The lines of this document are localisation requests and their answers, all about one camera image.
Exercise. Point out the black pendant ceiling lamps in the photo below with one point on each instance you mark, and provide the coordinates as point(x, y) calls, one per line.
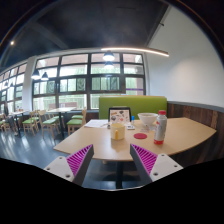
point(108, 56)

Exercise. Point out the red-capped clear drink bottle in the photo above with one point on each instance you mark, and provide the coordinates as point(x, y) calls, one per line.
point(160, 128)

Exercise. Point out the green upholstered bench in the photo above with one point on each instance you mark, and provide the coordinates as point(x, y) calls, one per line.
point(146, 104)

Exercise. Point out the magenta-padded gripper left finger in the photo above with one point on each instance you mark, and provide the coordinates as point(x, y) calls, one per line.
point(63, 166)

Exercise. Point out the small blue-capped bottle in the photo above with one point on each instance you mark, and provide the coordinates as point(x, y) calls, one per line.
point(132, 120)

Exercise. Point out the flat round red coaster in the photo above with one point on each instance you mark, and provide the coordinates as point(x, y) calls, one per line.
point(140, 136)

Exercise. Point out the wooden chairs with green seats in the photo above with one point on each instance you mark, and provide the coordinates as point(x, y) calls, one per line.
point(50, 122)

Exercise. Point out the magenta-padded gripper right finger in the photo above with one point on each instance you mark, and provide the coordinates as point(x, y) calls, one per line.
point(160, 165)

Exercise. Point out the white bowl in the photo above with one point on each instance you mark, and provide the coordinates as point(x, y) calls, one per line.
point(147, 118)

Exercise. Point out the black-framed sticker-covered tablet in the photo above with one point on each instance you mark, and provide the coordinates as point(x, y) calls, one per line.
point(119, 115)

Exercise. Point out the black-framed window wall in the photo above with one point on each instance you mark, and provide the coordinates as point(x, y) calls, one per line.
point(88, 76)

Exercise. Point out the wooden dining table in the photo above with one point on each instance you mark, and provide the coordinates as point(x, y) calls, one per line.
point(18, 113)
point(60, 110)

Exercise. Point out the white paper sheets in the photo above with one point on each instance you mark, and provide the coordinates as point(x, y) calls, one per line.
point(96, 123)

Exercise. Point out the long curved ceiling light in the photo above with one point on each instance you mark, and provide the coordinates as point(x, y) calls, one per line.
point(140, 50)

